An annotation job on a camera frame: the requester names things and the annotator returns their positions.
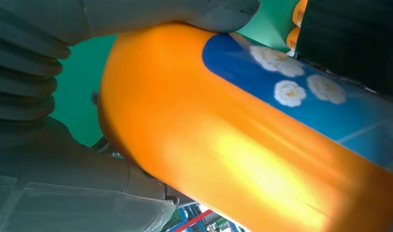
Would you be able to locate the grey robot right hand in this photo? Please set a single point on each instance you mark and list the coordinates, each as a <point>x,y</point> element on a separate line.
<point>55,173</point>

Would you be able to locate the red bar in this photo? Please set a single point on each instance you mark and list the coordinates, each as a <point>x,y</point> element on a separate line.
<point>193,221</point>

